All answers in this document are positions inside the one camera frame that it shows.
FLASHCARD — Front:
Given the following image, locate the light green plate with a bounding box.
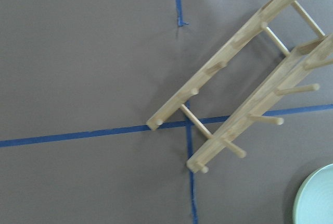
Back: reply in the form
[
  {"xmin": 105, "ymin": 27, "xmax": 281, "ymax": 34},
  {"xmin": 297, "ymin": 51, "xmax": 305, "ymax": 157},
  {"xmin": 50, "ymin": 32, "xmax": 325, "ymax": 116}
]
[{"xmin": 292, "ymin": 164, "xmax": 332, "ymax": 224}]

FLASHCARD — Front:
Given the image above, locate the wooden plate rack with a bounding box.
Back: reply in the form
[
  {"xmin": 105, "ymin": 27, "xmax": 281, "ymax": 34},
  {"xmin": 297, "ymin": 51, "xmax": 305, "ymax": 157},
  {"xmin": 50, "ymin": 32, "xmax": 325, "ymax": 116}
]
[{"xmin": 147, "ymin": 0, "xmax": 332, "ymax": 172}]

